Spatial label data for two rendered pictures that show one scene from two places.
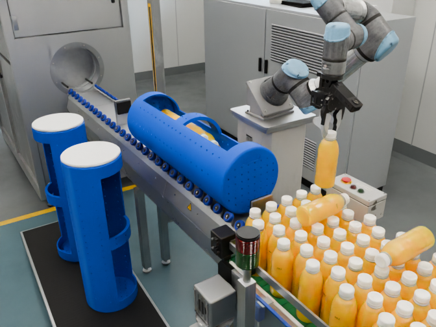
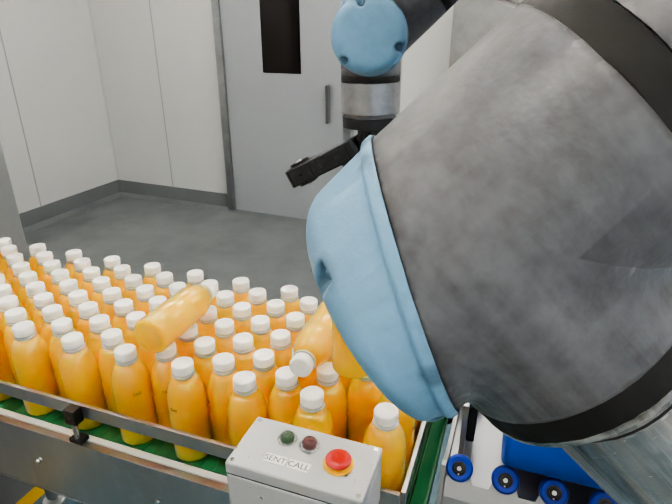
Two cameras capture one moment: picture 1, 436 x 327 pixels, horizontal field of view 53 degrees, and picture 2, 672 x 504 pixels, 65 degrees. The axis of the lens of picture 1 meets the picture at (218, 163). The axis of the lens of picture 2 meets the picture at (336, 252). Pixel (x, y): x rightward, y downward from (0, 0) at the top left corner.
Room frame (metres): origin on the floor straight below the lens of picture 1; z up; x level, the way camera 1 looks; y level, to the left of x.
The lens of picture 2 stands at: (1.91, -0.82, 1.66)
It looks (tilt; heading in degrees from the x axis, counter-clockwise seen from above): 24 degrees down; 143
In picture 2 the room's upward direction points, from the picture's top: straight up
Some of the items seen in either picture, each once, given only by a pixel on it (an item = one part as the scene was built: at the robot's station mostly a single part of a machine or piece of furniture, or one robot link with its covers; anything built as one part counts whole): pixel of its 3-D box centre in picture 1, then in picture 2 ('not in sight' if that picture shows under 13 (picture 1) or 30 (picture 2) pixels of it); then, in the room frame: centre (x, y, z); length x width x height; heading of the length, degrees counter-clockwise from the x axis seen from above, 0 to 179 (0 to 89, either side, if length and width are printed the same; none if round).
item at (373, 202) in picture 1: (354, 197); (305, 480); (1.43, -0.52, 1.05); 0.20 x 0.10 x 0.10; 34
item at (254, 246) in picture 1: (247, 241); not in sight; (0.93, -0.07, 1.23); 0.06 x 0.06 x 0.04
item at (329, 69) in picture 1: (332, 67); (370, 99); (1.38, -0.37, 1.57); 0.08 x 0.08 x 0.05
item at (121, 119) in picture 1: (124, 111); not in sight; (2.56, 0.57, 1.00); 0.10 x 0.04 x 0.15; 124
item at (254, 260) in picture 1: (247, 255); not in sight; (0.93, -0.07, 1.18); 0.06 x 0.06 x 0.05
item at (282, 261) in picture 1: (281, 268); not in sight; (1.10, -0.20, 0.99); 0.07 x 0.07 x 0.19
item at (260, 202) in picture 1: (260, 211); (470, 417); (1.45, -0.16, 0.99); 0.10 x 0.02 x 0.12; 124
